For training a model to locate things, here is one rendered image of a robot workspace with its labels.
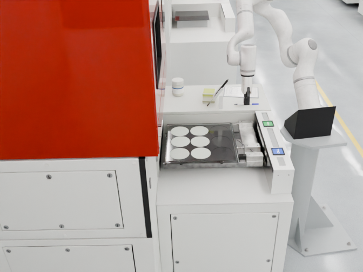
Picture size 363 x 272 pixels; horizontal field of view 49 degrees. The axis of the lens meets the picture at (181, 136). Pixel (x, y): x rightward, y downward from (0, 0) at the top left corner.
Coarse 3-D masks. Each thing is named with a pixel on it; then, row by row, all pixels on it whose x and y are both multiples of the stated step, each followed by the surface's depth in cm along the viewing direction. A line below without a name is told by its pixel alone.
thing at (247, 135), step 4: (240, 128) 225; (244, 128) 225; (248, 128) 225; (252, 128) 225; (240, 132) 222; (244, 132) 222; (248, 132) 221; (252, 132) 221; (240, 136) 220; (244, 136) 218; (248, 136) 218; (252, 136) 218; (244, 140) 215; (248, 140) 214; (252, 140) 214; (256, 140) 214; (244, 152) 206; (248, 152) 205; (248, 164) 199; (252, 164) 199; (256, 164) 199; (260, 164) 199
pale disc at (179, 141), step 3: (174, 138) 215; (177, 138) 215; (180, 138) 214; (183, 138) 214; (186, 138) 214; (171, 141) 212; (174, 141) 212; (177, 141) 212; (180, 141) 212; (183, 141) 212; (186, 141) 212; (189, 141) 211; (174, 144) 210; (177, 144) 210; (180, 144) 210; (183, 144) 210; (186, 144) 209
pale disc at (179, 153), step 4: (176, 148) 206; (180, 148) 206; (184, 148) 206; (172, 152) 204; (176, 152) 203; (180, 152) 203; (184, 152) 203; (188, 152) 203; (172, 156) 201; (176, 156) 201; (180, 156) 201; (184, 156) 200
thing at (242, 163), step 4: (244, 160) 204; (164, 164) 204; (168, 164) 204; (172, 164) 204; (176, 164) 203; (184, 164) 203; (188, 164) 203; (192, 164) 203; (196, 164) 203; (200, 164) 203; (204, 164) 203; (208, 164) 203; (212, 164) 203; (216, 164) 203; (220, 164) 203; (224, 164) 203; (228, 164) 203; (232, 164) 203; (236, 164) 203; (240, 164) 203; (244, 164) 203; (164, 168) 205; (168, 168) 205; (172, 168) 205; (176, 168) 205; (180, 168) 205
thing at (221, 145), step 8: (208, 128) 222; (216, 128) 222; (224, 128) 222; (168, 136) 217; (176, 136) 216; (184, 136) 216; (192, 136) 216; (200, 136) 216; (208, 136) 216; (216, 136) 215; (224, 136) 215; (168, 144) 210; (208, 144) 209; (216, 144) 209; (224, 144) 209; (232, 144) 208; (168, 152) 204; (216, 152) 203; (224, 152) 202; (232, 152) 202; (168, 160) 198; (176, 160) 197; (184, 160) 197; (192, 160) 197; (200, 160) 197; (208, 160) 197
